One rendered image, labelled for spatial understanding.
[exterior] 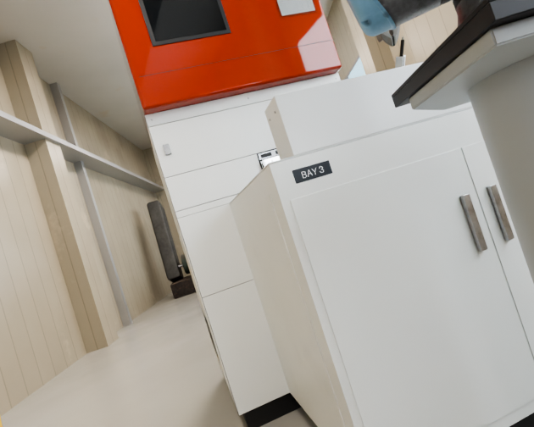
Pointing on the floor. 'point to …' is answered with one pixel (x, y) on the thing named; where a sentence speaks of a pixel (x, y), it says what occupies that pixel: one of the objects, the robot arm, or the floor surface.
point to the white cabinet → (398, 283)
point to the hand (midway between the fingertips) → (392, 40)
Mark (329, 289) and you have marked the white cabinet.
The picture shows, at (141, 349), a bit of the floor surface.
